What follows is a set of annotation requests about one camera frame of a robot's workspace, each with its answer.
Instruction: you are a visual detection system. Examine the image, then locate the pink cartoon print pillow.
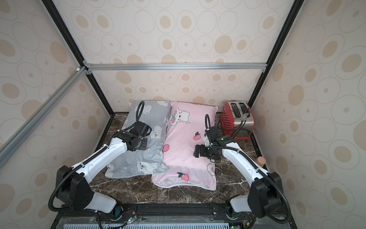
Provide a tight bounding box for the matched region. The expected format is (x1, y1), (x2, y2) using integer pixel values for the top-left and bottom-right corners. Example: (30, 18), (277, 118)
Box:
(152, 102), (218, 191)

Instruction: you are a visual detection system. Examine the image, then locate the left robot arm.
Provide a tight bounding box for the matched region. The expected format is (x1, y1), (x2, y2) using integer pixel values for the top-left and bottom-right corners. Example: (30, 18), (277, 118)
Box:
(48, 101), (152, 219)

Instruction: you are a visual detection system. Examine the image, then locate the left diagonal aluminium bar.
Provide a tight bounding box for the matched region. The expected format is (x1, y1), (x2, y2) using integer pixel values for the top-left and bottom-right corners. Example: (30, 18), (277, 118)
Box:
(1, 66), (86, 167)

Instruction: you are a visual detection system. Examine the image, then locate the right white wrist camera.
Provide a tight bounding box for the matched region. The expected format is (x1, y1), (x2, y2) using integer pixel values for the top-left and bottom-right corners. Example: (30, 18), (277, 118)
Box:
(204, 133), (213, 147)

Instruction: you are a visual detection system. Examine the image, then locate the grey bear print pillow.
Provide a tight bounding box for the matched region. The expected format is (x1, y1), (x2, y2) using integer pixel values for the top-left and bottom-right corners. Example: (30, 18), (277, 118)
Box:
(105, 100), (172, 179)

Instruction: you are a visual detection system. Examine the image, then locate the red and silver toaster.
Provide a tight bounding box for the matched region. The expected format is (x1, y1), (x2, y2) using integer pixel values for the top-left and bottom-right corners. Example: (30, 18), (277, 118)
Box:
(220, 101), (255, 140)

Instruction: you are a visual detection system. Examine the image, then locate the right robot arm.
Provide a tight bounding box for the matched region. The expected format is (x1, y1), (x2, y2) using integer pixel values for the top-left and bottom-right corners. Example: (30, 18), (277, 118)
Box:
(193, 115), (292, 224)

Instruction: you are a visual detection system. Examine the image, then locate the small cork-topped glass jar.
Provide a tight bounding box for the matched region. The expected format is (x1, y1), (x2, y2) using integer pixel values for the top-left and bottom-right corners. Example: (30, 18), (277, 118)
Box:
(256, 156), (266, 168)

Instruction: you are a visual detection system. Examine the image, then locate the black toaster power cable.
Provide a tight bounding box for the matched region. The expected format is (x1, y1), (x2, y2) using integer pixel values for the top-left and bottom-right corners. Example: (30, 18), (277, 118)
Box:
(218, 107), (252, 139)

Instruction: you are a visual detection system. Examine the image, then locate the horizontal aluminium frame bar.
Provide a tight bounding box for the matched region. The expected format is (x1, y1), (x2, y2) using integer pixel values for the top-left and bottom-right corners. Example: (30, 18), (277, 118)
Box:
(85, 63), (267, 71)

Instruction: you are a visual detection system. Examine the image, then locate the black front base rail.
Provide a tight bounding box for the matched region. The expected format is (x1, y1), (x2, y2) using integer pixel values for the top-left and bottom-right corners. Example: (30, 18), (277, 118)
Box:
(51, 204), (296, 229)

